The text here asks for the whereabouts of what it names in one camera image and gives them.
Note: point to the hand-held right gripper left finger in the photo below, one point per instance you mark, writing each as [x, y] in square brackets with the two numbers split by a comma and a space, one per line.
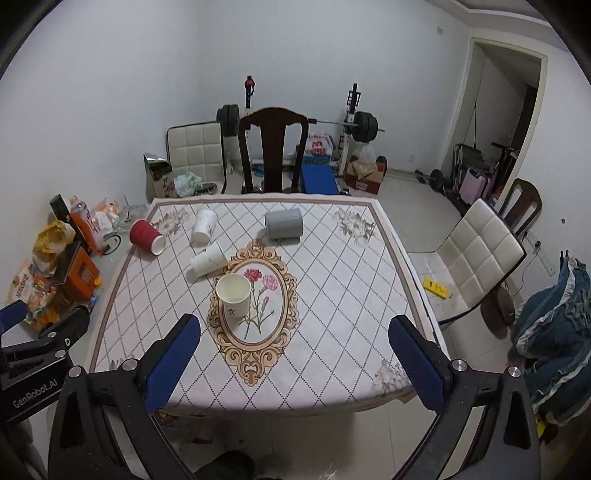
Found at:
[171, 364]

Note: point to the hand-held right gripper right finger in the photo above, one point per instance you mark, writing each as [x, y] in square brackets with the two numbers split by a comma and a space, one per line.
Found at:
[415, 364]

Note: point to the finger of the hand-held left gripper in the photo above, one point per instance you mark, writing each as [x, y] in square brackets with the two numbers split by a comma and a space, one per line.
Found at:
[11, 314]
[69, 325]

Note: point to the cream paper cup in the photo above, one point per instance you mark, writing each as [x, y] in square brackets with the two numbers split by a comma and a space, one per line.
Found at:
[233, 304]

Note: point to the white speckled paper cup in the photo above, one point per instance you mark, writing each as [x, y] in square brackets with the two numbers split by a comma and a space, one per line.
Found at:
[207, 263]

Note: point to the red ribbed paper cup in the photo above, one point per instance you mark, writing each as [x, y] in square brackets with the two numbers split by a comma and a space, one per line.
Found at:
[143, 233]

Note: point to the white floral print paper cup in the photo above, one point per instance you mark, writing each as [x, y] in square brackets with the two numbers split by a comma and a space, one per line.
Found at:
[205, 224]

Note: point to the grey cup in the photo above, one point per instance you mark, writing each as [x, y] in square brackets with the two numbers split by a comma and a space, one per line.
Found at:
[286, 225]

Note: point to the colourful snack packet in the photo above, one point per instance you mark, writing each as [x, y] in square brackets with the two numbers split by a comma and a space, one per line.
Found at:
[27, 290]

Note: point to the orange box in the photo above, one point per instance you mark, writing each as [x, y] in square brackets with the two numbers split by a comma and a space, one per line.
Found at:
[81, 277]

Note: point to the yellow flat tool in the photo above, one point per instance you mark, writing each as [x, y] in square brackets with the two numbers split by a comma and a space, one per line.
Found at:
[436, 288]

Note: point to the yellow plastic bag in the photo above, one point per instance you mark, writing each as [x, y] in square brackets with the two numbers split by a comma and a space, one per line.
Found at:
[53, 240]

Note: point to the orange bottle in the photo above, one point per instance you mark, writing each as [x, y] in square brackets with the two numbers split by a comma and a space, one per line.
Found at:
[85, 226]

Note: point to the floral diamond pattern tablecloth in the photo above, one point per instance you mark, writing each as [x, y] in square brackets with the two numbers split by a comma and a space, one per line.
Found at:
[332, 300]

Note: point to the black box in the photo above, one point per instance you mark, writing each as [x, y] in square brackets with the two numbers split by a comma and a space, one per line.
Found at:
[62, 212]

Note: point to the dark cloth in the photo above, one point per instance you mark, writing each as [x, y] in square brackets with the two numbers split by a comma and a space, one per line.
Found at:
[228, 466]

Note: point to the white padded chair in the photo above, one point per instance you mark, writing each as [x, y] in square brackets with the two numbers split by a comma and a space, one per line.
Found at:
[196, 147]
[475, 258]

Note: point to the clear plastic container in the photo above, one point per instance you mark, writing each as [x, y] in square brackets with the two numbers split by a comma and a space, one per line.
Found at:
[124, 214]

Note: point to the blue denim cloth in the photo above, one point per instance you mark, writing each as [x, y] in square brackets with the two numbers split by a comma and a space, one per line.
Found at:
[554, 332]

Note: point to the floral print cardboard box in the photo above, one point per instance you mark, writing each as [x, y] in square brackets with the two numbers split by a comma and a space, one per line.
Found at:
[159, 184]

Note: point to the green and white plastic bag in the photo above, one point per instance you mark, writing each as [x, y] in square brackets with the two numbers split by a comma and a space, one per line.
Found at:
[187, 183]

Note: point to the brown cardboard box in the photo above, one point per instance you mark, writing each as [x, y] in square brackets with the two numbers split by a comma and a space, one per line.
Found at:
[364, 184]

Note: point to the black dumbbell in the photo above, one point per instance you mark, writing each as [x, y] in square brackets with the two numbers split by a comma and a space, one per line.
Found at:
[434, 177]

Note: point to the pink suitcase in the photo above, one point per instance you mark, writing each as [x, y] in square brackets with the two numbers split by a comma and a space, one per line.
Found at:
[475, 184]

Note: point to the dark wooden chair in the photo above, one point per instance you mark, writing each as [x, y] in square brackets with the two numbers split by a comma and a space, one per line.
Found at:
[272, 152]
[527, 198]

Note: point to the blue bench pad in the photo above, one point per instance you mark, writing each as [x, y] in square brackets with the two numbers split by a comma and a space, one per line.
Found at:
[318, 180]

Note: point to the folded metal cart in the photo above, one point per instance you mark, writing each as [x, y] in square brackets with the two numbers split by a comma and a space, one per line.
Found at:
[466, 159]

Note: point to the white barbell rack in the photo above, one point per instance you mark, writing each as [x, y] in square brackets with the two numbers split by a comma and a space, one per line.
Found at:
[345, 147]

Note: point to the red and white plastic bag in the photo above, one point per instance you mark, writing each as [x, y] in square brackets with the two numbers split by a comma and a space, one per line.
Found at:
[318, 145]

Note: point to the barbell with black plates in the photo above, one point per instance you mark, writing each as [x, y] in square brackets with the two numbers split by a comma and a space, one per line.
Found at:
[364, 127]

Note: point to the wall power socket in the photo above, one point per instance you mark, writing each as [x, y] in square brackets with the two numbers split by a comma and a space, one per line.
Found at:
[540, 254]

